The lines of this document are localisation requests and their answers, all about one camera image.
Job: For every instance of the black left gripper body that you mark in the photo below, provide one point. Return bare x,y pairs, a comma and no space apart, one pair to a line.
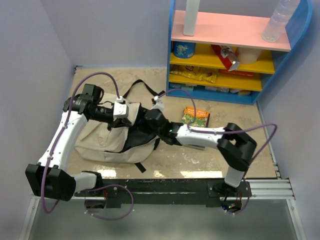
114,123

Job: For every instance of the clear plastic water bottle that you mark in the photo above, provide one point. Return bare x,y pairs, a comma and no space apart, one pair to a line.
279,19

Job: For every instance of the aluminium rail frame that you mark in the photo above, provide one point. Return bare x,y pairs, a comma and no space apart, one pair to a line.
171,209

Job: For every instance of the blue shelf unit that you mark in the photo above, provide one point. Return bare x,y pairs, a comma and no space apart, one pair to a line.
233,31

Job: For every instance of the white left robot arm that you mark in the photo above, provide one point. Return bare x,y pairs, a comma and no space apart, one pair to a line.
48,177

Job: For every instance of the orange green paperback book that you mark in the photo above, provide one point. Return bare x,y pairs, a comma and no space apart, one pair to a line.
200,119

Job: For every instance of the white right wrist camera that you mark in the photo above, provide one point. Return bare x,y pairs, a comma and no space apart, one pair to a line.
157,104

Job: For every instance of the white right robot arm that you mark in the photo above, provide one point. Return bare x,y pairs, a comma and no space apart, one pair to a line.
234,144

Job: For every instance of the white tall bottle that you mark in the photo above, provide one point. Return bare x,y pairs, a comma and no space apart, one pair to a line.
190,18

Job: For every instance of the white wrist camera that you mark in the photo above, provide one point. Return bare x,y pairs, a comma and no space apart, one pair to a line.
120,110
157,104

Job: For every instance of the red snack carton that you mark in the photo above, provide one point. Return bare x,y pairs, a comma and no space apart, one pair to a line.
226,56

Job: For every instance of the white cup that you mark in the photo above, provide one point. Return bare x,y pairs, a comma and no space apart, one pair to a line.
247,55

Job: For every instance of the dark blue bottom book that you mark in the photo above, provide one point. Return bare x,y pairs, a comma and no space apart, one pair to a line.
198,147

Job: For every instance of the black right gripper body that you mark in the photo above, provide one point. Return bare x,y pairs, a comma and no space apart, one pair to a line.
156,131

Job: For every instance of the blue round can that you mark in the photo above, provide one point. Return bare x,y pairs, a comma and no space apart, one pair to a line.
183,50

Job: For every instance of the red flat box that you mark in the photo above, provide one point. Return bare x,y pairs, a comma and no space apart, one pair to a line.
237,73

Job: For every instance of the yellow chips bag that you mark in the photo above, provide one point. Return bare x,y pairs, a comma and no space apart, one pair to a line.
194,72

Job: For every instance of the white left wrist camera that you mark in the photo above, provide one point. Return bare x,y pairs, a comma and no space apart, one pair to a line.
120,110

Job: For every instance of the beige canvas backpack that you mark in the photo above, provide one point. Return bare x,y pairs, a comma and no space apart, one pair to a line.
123,145

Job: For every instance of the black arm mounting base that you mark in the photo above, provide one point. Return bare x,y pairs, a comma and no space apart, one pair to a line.
211,192

